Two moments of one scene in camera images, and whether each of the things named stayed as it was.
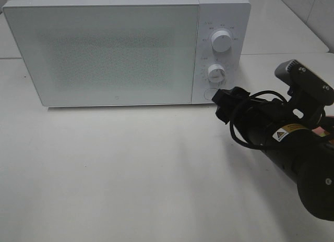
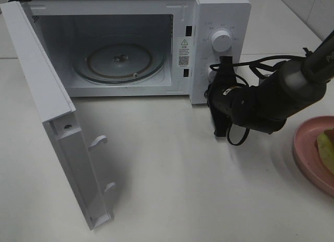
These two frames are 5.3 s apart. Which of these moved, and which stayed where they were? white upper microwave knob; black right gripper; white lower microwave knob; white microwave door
Moved: white microwave door; black right gripper
Stayed: white upper microwave knob; white lower microwave knob
